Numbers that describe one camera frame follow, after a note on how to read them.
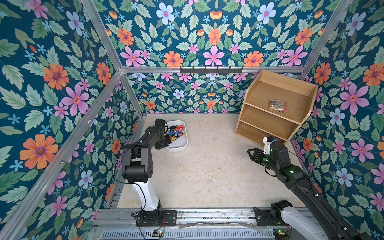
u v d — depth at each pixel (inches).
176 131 42.3
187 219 29.5
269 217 28.8
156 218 26.6
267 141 27.7
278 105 30.8
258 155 26.7
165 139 33.2
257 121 37.1
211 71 36.8
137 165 20.0
